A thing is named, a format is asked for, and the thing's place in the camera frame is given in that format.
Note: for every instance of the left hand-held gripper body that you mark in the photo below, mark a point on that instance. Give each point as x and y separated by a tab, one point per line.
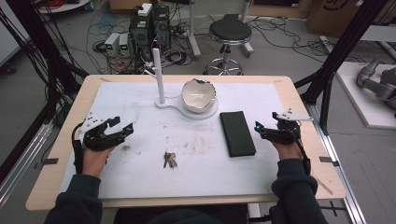
98	137

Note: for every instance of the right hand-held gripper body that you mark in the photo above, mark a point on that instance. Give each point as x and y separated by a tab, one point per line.
288	129

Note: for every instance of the person's right hand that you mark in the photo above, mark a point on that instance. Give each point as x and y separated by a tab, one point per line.
288	151

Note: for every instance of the person's left hand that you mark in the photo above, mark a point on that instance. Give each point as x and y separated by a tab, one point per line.
96	161

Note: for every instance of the grey tape strip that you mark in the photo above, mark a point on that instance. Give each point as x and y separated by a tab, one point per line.
328	160
46	162

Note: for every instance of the bunch of keys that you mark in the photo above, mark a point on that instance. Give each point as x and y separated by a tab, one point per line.
170	160

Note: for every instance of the white table mat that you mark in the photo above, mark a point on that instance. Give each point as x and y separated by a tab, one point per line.
149	180

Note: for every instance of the white stand with pole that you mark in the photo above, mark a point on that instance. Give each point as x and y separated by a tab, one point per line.
160	81

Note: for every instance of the white eggshell-shaped bowl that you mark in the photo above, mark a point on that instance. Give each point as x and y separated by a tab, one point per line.
199	95

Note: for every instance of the white floor board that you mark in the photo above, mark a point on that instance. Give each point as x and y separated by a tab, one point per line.
358	102

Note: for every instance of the grey power supply unit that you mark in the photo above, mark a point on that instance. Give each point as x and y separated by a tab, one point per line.
124	45
111	43

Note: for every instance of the black computer tower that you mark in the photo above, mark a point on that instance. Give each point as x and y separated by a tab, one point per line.
162	26
141	34

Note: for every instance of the black round stool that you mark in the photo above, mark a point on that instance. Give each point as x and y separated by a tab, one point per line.
230	31

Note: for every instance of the person's lap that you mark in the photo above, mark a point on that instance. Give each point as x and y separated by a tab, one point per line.
174	216

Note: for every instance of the cardboard box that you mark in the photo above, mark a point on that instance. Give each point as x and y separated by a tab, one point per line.
330	15

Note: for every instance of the white power strip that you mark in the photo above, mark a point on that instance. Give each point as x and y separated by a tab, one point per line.
144	9

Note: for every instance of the black metal frame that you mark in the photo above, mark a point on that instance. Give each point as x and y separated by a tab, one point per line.
339	56
40	40

